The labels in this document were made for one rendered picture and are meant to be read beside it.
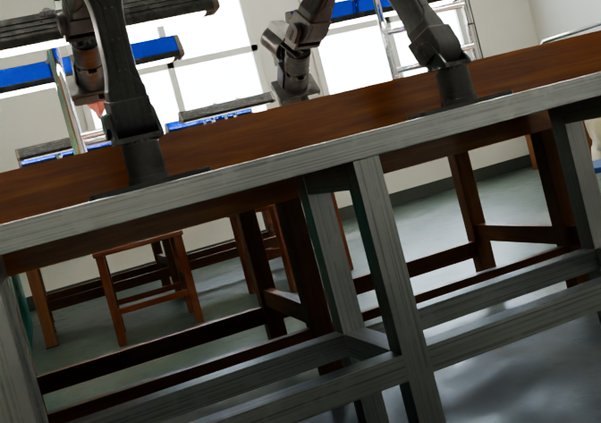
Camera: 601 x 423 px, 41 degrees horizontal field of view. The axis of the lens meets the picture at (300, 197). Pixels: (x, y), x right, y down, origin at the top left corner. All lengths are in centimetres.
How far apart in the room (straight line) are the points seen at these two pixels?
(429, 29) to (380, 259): 49
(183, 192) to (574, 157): 89
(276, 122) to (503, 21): 687
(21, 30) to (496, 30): 680
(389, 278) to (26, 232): 54
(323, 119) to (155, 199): 57
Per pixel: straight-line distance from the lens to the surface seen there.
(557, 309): 141
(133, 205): 114
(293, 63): 179
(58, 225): 113
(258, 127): 158
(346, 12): 262
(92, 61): 163
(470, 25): 235
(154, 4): 191
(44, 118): 691
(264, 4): 739
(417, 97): 170
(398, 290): 126
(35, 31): 187
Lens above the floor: 66
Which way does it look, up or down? 3 degrees down
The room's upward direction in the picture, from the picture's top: 15 degrees counter-clockwise
